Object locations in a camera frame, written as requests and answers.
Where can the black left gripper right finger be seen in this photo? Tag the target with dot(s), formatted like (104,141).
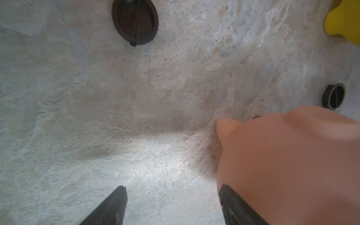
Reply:
(235,210)

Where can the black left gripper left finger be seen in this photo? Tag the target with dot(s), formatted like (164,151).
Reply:
(111,211)

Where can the pink piggy bank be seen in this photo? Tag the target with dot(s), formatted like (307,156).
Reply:
(296,168)

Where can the yellow piggy bank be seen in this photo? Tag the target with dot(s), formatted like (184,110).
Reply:
(345,20)

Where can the black plug near yellow pig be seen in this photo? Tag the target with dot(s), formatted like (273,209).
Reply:
(333,96)

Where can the black plug near red pig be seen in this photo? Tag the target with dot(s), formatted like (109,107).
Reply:
(135,21)

